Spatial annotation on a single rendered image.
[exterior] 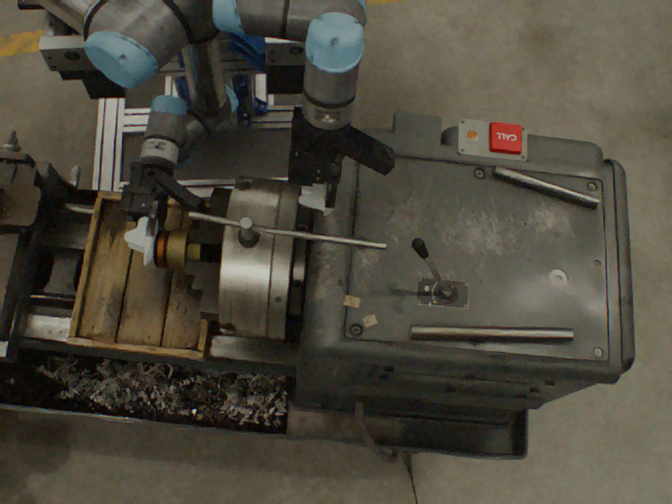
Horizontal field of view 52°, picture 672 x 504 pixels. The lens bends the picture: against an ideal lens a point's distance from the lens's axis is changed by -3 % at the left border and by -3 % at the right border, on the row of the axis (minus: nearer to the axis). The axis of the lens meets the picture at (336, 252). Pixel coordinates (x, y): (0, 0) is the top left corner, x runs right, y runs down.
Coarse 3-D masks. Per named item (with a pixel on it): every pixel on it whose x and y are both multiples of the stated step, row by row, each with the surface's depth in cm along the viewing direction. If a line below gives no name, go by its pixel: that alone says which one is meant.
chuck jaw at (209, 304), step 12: (192, 264) 137; (204, 264) 138; (216, 264) 138; (192, 276) 137; (204, 276) 136; (216, 276) 136; (192, 288) 135; (204, 288) 135; (216, 288) 135; (204, 300) 134; (216, 300) 134; (204, 312) 133; (216, 312) 133; (228, 324) 133
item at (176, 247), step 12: (156, 240) 138; (168, 240) 138; (180, 240) 137; (156, 252) 137; (168, 252) 137; (180, 252) 137; (192, 252) 138; (204, 252) 144; (156, 264) 139; (168, 264) 138; (180, 264) 138
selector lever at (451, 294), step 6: (426, 258) 113; (432, 264) 115; (432, 270) 116; (438, 276) 118; (438, 282) 119; (444, 288) 121; (450, 288) 123; (444, 294) 122; (450, 294) 122; (456, 294) 123; (444, 300) 122; (450, 300) 122
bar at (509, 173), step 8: (496, 168) 129; (504, 168) 129; (504, 176) 129; (512, 176) 129; (520, 176) 129; (528, 176) 129; (520, 184) 130; (528, 184) 129; (536, 184) 129; (544, 184) 129; (552, 184) 129; (552, 192) 129; (560, 192) 129; (568, 192) 128; (576, 192) 129; (568, 200) 129; (576, 200) 129; (584, 200) 128; (592, 200) 128
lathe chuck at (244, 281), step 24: (240, 192) 131; (264, 192) 131; (240, 216) 127; (264, 216) 128; (240, 240) 126; (264, 240) 126; (240, 264) 126; (264, 264) 126; (240, 288) 127; (264, 288) 127; (240, 312) 129; (264, 312) 129; (240, 336) 138; (264, 336) 136
